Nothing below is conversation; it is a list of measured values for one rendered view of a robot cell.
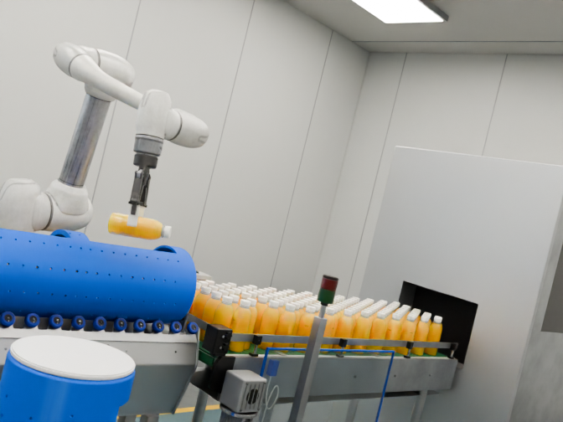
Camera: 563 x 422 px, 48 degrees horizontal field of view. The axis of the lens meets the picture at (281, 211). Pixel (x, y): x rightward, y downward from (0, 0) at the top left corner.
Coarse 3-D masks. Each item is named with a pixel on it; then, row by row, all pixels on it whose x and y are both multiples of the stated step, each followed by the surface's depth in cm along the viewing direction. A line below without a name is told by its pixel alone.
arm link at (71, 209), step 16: (112, 64) 243; (128, 64) 251; (128, 80) 251; (96, 96) 246; (80, 112) 251; (96, 112) 249; (80, 128) 250; (96, 128) 252; (80, 144) 252; (96, 144) 256; (80, 160) 253; (64, 176) 255; (80, 176) 256; (48, 192) 256; (64, 192) 253; (80, 192) 257; (64, 208) 254; (80, 208) 259; (48, 224) 252; (64, 224) 257; (80, 224) 263
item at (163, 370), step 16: (16, 320) 200; (48, 320) 209; (64, 320) 214; (0, 352) 184; (128, 352) 213; (144, 352) 218; (160, 352) 222; (176, 352) 226; (192, 352) 232; (0, 368) 184; (144, 368) 218; (160, 368) 222; (176, 368) 227; (192, 368) 232; (144, 384) 222; (160, 384) 226; (176, 384) 231; (128, 400) 221; (144, 400) 226; (160, 400) 231; (176, 400) 236
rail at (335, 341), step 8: (232, 336) 232; (240, 336) 235; (248, 336) 238; (264, 336) 243; (272, 336) 246; (280, 336) 249; (288, 336) 252; (296, 336) 255; (304, 336) 259; (336, 344) 273; (352, 344) 280; (360, 344) 284; (368, 344) 287; (376, 344) 292; (384, 344) 296; (392, 344) 300; (400, 344) 305; (416, 344) 314; (424, 344) 318; (432, 344) 323; (440, 344) 328; (448, 344) 334
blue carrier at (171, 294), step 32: (0, 256) 180; (32, 256) 186; (64, 256) 193; (96, 256) 202; (128, 256) 210; (160, 256) 220; (0, 288) 180; (32, 288) 186; (64, 288) 193; (96, 288) 200; (128, 288) 208; (160, 288) 216; (192, 288) 225; (128, 320) 217; (160, 320) 224
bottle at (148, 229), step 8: (112, 216) 200; (120, 216) 200; (112, 224) 199; (120, 224) 199; (144, 224) 199; (152, 224) 200; (160, 224) 201; (112, 232) 201; (120, 232) 200; (128, 232) 200; (136, 232) 200; (144, 232) 199; (152, 232) 200; (160, 232) 201
